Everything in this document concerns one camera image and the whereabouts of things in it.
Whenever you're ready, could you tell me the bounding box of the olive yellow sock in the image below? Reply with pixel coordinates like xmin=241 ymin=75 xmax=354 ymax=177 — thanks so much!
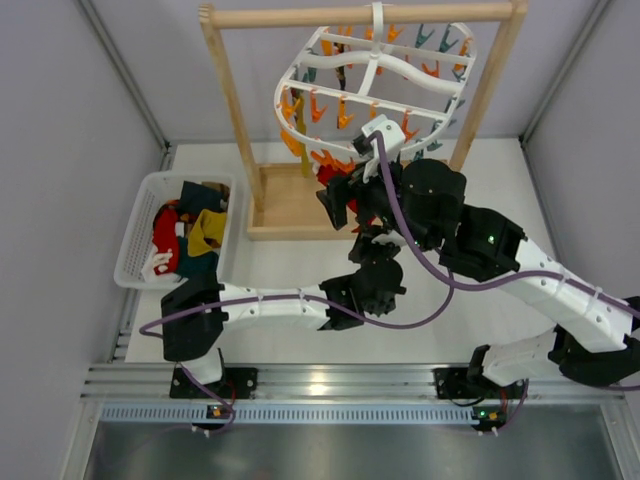
xmin=294 ymin=94 xmax=312 ymax=177

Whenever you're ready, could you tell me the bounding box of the red sock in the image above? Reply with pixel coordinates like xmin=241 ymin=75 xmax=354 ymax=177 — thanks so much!
xmin=347 ymin=199 xmax=361 ymax=233

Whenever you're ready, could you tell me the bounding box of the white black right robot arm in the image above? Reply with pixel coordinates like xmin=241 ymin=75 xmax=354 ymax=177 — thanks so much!
xmin=316 ymin=159 xmax=639 ymax=396

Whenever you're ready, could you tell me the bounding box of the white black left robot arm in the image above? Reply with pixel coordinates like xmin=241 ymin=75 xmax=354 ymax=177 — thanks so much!
xmin=161 ymin=226 xmax=406 ymax=390

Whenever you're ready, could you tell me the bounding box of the wooden hanger rack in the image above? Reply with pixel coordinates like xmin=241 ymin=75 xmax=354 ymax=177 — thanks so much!
xmin=198 ymin=1 xmax=528 ymax=241

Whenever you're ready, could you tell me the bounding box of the white round clip hanger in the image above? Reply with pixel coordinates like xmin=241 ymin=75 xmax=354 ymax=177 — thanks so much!
xmin=273 ymin=20 xmax=477 ymax=169

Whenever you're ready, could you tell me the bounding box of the pile of socks in basket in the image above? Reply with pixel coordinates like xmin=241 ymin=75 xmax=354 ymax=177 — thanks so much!
xmin=141 ymin=180 xmax=231 ymax=283

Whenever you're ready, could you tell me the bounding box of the dark navy sock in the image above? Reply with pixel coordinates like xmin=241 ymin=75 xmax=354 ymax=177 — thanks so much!
xmin=334 ymin=43 xmax=346 ymax=91

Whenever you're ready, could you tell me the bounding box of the white plastic basket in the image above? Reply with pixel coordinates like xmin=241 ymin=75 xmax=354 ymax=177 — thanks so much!
xmin=113 ymin=171 xmax=241 ymax=290

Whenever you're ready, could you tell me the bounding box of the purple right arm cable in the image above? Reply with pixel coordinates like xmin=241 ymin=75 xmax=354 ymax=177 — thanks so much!
xmin=369 ymin=130 xmax=640 ymax=434

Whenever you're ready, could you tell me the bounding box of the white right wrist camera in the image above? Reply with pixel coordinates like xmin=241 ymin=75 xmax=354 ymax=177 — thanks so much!
xmin=352 ymin=114 xmax=406 ymax=183

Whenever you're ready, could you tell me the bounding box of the aluminium mounting rail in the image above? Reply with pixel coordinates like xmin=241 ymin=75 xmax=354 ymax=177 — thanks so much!
xmin=80 ymin=363 xmax=625 ymax=405

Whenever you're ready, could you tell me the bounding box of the white slotted cable duct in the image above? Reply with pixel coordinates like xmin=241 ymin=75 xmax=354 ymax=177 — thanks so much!
xmin=100 ymin=403 xmax=480 ymax=425

